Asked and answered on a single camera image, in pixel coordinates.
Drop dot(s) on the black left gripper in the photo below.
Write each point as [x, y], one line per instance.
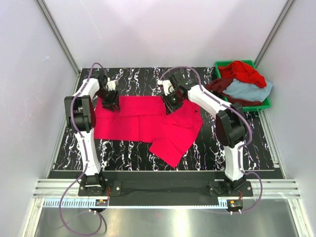
[110, 99]

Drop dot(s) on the pink t shirt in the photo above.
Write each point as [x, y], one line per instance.
[144, 119]

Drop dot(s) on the right orange connector board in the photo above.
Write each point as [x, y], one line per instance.
[237, 204]

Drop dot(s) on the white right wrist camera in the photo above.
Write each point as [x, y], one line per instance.
[166, 86]

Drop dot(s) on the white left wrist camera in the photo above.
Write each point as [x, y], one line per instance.
[111, 85]

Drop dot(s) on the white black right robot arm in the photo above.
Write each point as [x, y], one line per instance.
[231, 128]

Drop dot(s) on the left orange connector board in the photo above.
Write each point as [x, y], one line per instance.
[102, 202]

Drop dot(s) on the left aluminium corner post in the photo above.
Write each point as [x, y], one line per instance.
[58, 36]

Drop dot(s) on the right aluminium corner post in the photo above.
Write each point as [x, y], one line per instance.
[274, 30]

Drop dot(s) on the orange connector board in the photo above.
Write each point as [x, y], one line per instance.
[102, 202]
[237, 204]

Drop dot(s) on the red t shirt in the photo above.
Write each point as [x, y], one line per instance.
[243, 73]

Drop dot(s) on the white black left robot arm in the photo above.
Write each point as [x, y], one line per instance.
[81, 118]

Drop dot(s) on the green plastic bin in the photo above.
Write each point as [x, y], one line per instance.
[266, 102]

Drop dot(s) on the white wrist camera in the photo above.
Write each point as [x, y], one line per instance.
[111, 85]
[166, 86]

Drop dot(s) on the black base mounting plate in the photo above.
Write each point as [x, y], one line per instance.
[173, 175]

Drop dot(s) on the aluminium corner post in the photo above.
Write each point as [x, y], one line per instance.
[58, 36]
[274, 30]

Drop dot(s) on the aluminium front frame rail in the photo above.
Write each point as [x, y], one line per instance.
[270, 188]

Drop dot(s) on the maroon t shirt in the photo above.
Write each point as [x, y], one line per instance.
[218, 86]

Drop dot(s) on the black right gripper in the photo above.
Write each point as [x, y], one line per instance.
[173, 104]

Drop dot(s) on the light blue t shirt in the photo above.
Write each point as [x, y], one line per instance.
[248, 92]

